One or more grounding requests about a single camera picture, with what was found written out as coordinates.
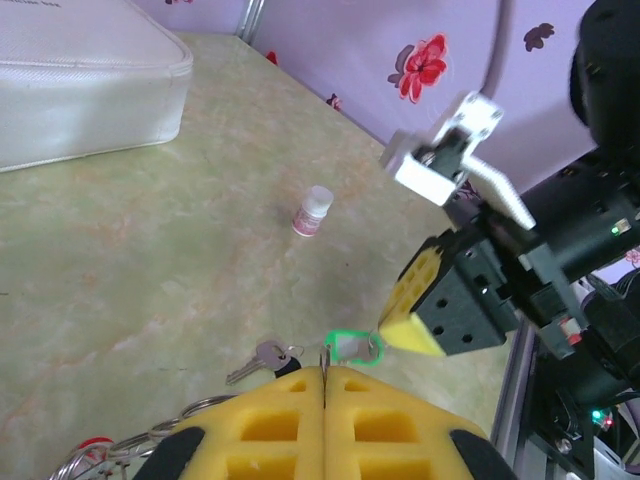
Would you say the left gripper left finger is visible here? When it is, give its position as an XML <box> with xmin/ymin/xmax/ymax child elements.
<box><xmin>132</xmin><ymin>366</ymin><xmax>327</xmax><ymax>480</ymax></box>

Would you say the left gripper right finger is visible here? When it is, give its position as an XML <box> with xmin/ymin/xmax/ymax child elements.
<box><xmin>324</xmin><ymin>366</ymin><xmax>520</xmax><ymax>480</ymax></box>

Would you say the green key tag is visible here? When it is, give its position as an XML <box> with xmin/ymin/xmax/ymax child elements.
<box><xmin>322</xmin><ymin>328</ymin><xmax>386</xmax><ymax>370</ymax></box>

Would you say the metal key band with rings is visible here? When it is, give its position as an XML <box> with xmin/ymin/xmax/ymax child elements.
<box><xmin>47</xmin><ymin>393</ymin><xmax>241</xmax><ymax>480</ymax></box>

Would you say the black key tag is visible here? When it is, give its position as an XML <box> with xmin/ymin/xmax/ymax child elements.
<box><xmin>272</xmin><ymin>353</ymin><xmax>305</xmax><ymax>380</ymax></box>

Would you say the silver key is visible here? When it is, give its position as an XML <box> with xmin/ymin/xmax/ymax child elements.
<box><xmin>224</xmin><ymin>340</ymin><xmax>289</xmax><ymax>387</ymax></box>

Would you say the small white pill bottle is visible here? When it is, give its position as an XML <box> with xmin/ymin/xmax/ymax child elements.
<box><xmin>291</xmin><ymin>185</ymin><xmax>335</xmax><ymax>238</ymax></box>

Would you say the white zip case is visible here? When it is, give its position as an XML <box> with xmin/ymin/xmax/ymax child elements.
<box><xmin>0</xmin><ymin>0</ymin><xmax>195</xmax><ymax>174</ymax></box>

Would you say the long aluminium frame rail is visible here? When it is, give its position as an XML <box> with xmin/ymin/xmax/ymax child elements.
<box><xmin>491</xmin><ymin>319</ymin><xmax>541</xmax><ymax>480</ymax></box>

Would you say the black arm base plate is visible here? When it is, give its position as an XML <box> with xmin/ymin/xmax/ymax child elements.
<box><xmin>519</xmin><ymin>394</ymin><xmax>599</xmax><ymax>480</ymax></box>

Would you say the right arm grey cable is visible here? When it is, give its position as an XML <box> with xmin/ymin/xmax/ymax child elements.
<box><xmin>477</xmin><ymin>0</ymin><xmax>519</xmax><ymax>99</ymax></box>

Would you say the aluminium frame post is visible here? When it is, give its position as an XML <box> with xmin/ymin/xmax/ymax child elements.
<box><xmin>238</xmin><ymin>0</ymin><xmax>267</xmax><ymax>40</ymax></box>

